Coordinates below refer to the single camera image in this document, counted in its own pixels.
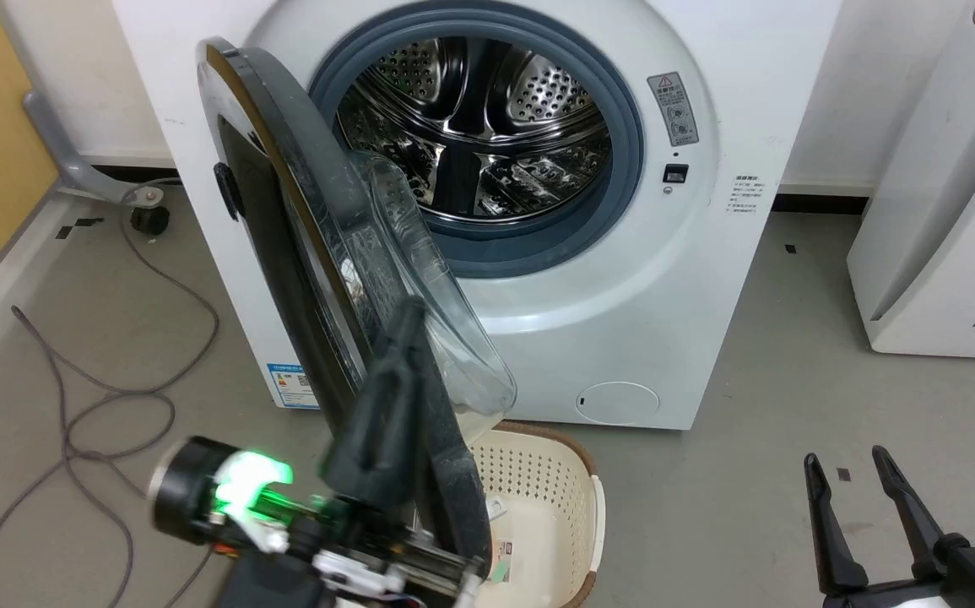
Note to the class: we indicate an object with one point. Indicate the grey warning sticker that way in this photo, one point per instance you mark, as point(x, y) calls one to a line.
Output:
point(674, 110)

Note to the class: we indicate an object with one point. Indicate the black chrome washing machine door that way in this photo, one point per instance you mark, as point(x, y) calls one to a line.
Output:
point(284, 253)

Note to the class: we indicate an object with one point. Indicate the cream plastic laundry basket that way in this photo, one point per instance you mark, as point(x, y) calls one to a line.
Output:
point(542, 507)

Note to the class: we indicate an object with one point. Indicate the white front-load washing machine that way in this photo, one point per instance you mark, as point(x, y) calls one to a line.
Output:
point(622, 295)

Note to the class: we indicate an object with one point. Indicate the black caster wheel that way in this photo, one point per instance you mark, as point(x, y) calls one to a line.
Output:
point(150, 220)

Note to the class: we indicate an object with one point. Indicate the blue white energy label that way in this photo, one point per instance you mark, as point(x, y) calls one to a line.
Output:
point(293, 387)

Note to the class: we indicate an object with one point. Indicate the round white filter cover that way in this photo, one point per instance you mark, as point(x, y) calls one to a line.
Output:
point(618, 404)

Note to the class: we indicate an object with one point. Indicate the grey metal furniture leg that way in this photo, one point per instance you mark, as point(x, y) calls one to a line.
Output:
point(65, 156)

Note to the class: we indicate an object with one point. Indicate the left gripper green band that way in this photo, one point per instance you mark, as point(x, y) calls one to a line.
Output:
point(343, 557)

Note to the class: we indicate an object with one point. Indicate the steel washing machine drum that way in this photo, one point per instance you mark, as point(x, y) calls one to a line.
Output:
point(487, 127)

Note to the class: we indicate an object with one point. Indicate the grey rubber door gasket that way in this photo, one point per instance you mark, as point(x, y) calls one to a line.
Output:
point(627, 143)

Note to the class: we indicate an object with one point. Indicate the white air purifier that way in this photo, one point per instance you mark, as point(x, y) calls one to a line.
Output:
point(943, 211)

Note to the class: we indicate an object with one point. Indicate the black door latch socket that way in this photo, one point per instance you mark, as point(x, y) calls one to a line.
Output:
point(675, 173)

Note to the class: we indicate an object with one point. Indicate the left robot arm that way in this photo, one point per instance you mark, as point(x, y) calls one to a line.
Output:
point(183, 490)

